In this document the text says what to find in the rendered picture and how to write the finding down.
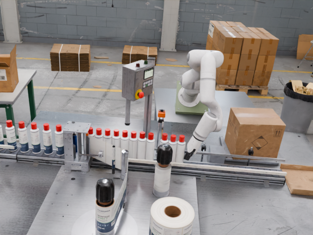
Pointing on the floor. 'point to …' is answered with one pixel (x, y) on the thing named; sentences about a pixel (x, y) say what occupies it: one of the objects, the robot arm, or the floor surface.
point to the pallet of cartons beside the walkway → (242, 56)
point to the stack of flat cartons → (70, 58)
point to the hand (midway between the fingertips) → (187, 156)
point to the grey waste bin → (296, 114)
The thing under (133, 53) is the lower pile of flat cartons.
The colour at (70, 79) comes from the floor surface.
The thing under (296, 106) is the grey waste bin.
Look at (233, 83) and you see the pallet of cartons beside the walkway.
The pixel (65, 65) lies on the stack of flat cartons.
